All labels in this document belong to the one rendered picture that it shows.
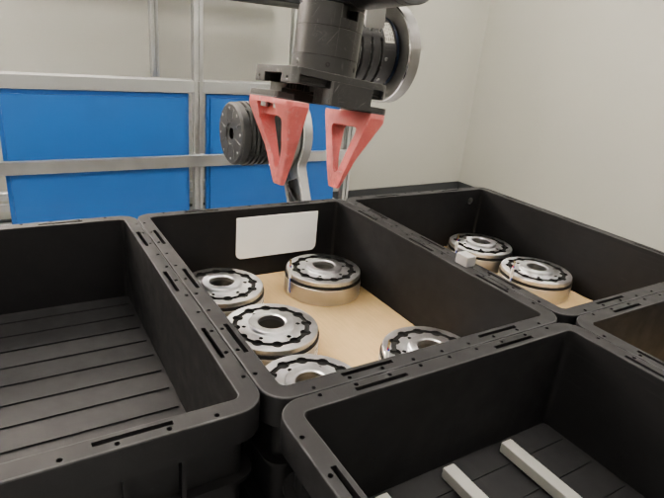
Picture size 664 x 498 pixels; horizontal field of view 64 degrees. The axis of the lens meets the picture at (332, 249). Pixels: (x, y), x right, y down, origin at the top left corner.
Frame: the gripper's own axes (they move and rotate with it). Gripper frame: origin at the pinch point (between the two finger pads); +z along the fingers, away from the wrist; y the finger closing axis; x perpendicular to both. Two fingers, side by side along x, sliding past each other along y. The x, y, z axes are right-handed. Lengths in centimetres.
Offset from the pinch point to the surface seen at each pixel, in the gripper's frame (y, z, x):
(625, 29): 325, -85, 137
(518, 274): 39.0, 12.0, -0.1
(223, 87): 82, -10, 186
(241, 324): -1.9, 16.9, 5.5
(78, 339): -15.4, 21.3, 16.1
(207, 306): -9.5, 11.4, -1.2
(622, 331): 26.0, 10.4, -20.3
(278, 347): -0.5, 17.4, 0.4
